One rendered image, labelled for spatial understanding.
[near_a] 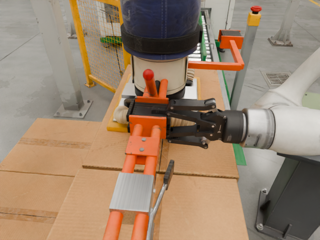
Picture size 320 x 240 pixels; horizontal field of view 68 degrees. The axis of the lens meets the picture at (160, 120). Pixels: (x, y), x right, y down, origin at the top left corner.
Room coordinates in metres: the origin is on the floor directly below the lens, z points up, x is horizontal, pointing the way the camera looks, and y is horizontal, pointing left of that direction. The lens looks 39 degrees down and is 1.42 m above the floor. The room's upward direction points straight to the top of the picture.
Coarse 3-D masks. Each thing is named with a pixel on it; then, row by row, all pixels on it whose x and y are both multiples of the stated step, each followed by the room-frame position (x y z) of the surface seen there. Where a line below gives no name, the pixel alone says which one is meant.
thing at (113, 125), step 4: (128, 76) 0.84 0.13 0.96; (128, 80) 0.81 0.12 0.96; (132, 80) 0.76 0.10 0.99; (124, 84) 0.78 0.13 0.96; (120, 96) 0.69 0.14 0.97; (120, 100) 0.66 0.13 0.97; (124, 100) 0.63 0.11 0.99; (128, 100) 0.62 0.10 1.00; (116, 104) 0.64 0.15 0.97; (120, 104) 0.64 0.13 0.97; (124, 104) 0.62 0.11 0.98; (128, 104) 0.61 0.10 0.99; (112, 112) 0.60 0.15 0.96; (112, 116) 0.58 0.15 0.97; (112, 120) 0.56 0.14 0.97; (108, 124) 0.54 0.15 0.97; (112, 124) 0.54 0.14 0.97; (116, 124) 0.54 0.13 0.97; (120, 124) 0.54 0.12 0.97; (124, 124) 0.54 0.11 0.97; (108, 128) 0.53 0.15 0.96; (112, 128) 0.53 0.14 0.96; (116, 128) 0.53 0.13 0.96; (120, 128) 0.53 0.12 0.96; (124, 128) 0.53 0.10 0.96
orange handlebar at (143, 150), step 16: (192, 64) 0.71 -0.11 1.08; (208, 64) 0.70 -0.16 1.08; (224, 64) 0.70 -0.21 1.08; (240, 64) 0.70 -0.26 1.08; (144, 96) 0.51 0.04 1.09; (160, 96) 0.51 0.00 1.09; (160, 128) 0.39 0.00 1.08; (128, 144) 0.33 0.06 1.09; (144, 144) 0.33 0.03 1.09; (128, 160) 0.29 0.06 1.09; (144, 160) 0.31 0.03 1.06; (112, 224) 0.17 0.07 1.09; (144, 224) 0.17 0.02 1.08
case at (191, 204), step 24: (72, 192) 0.32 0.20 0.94; (96, 192) 0.32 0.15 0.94; (168, 192) 0.32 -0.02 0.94; (192, 192) 0.32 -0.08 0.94; (216, 192) 0.32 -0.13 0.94; (72, 216) 0.26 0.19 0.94; (96, 216) 0.26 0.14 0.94; (168, 216) 0.26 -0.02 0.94; (192, 216) 0.26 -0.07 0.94; (216, 216) 0.26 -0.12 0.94; (240, 216) 0.26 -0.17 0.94
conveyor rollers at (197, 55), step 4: (204, 28) 2.80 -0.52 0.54; (204, 32) 2.63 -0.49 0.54; (204, 36) 2.53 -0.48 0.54; (208, 44) 2.27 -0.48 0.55; (200, 48) 2.18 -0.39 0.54; (208, 48) 2.18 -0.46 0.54; (196, 52) 2.10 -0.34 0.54; (200, 52) 2.09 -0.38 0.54; (208, 52) 2.09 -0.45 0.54; (192, 56) 2.01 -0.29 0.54; (196, 56) 2.01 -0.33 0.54; (200, 56) 2.00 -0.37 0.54; (208, 56) 2.00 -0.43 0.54; (192, 60) 1.92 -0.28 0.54; (196, 60) 1.92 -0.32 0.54; (200, 60) 1.91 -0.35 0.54; (208, 60) 1.91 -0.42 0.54
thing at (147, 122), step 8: (136, 96) 0.48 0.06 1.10; (136, 104) 0.46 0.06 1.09; (144, 104) 0.46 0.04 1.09; (152, 104) 0.46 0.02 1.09; (160, 104) 0.46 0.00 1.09; (128, 112) 0.42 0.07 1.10; (128, 120) 0.41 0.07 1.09; (136, 120) 0.40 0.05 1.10; (144, 120) 0.40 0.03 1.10; (152, 120) 0.39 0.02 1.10; (160, 120) 0.39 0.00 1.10; (168, 120) 0.40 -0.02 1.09; (128, 128) 0.41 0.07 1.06; (144, 128) 0.40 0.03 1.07; (168, 128) 0.40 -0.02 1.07; (144, 136) 0.40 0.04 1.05; (160, 136) 0.39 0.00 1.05
